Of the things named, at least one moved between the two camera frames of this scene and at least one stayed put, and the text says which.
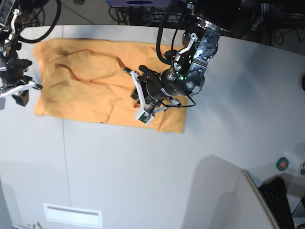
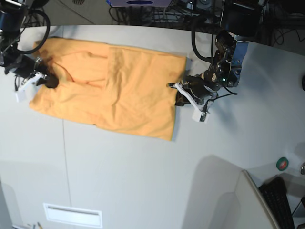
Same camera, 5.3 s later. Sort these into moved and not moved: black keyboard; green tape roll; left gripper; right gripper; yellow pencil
Moved: left gripper; right gripper
Not moved: black keyboard; green tape roll; yellow pencil
